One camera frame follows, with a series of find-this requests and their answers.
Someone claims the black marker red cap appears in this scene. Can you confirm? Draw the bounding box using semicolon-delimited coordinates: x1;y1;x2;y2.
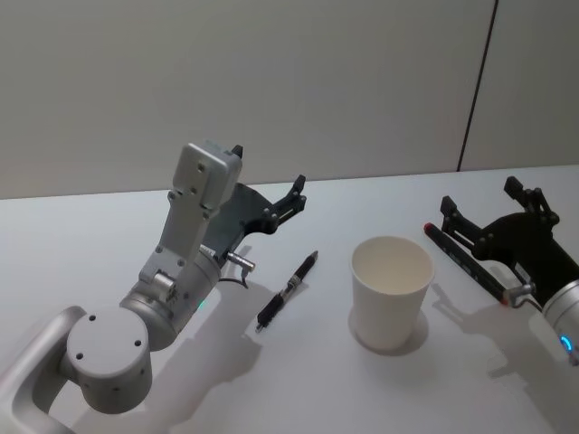
422;222;511;307

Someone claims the left gripper cable silver plug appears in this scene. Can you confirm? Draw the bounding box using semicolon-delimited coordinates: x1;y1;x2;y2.
219;250;257;289

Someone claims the right gripper cable silver plug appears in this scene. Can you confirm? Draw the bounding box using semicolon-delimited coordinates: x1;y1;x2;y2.
505;280;546;313

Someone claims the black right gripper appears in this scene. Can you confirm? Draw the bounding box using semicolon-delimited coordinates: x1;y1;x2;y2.
439;175;579;300

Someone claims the black ballpoint pen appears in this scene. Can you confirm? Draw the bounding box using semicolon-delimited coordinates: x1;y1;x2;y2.
255;250;319;335

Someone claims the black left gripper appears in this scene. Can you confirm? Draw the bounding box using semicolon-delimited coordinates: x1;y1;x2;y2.
201;144;309;262

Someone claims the gripper cable silver plug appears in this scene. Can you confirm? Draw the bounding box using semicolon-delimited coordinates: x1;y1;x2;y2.
219;250;257;289
505;280;546;313

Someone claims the white paper cup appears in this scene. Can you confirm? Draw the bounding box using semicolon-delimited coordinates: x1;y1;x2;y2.
351;235;436;354

